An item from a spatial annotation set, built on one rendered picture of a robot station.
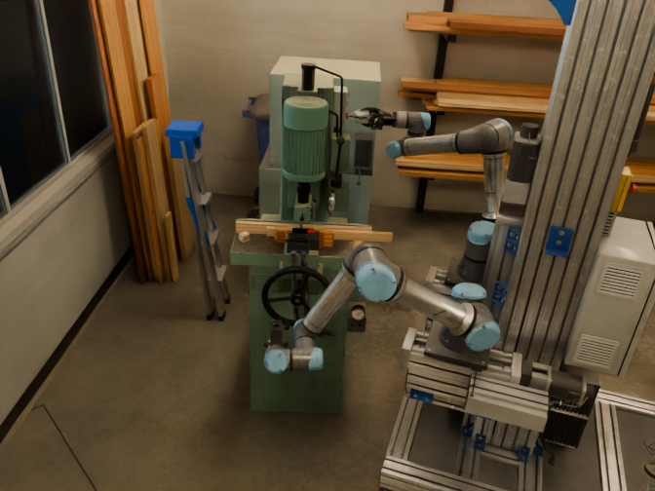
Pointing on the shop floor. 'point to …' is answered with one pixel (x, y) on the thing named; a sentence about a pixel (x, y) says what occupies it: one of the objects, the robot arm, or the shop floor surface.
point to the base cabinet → (320, 403)
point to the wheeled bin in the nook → (259, 135)
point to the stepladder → (198, 200)
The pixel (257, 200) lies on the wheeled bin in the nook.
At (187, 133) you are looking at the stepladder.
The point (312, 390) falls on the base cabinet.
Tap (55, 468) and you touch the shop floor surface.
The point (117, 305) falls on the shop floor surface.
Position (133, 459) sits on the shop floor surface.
